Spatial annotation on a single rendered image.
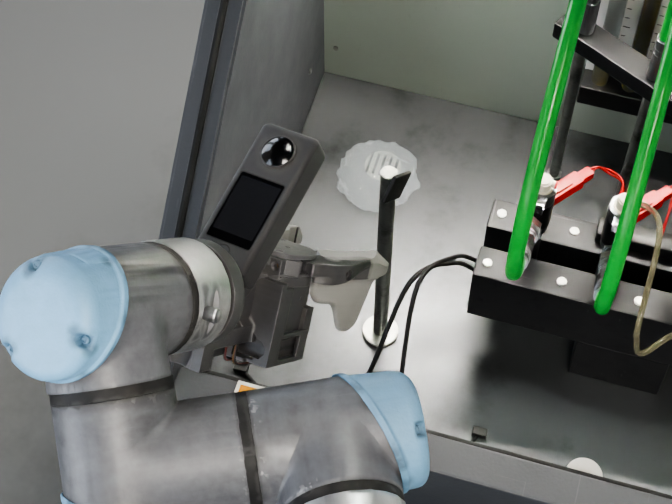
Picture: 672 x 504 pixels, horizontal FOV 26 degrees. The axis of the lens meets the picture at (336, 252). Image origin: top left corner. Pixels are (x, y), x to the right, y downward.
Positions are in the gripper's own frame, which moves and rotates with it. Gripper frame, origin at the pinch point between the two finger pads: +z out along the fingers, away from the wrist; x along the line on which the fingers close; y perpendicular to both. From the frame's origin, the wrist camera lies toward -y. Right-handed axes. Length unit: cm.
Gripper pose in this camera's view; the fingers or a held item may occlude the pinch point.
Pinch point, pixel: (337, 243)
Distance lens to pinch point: 113.7
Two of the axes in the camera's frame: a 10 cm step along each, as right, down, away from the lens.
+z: 4.7, -0.7, 8.8
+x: 8.6, 2.8, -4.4
